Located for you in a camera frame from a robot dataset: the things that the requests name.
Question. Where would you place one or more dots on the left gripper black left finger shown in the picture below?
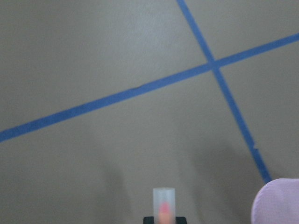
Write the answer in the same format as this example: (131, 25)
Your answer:
(148, 220)

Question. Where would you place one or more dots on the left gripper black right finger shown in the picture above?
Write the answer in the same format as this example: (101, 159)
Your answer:
(180, 220)

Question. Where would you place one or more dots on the orange marker pen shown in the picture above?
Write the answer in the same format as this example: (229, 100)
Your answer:
(164, 205)

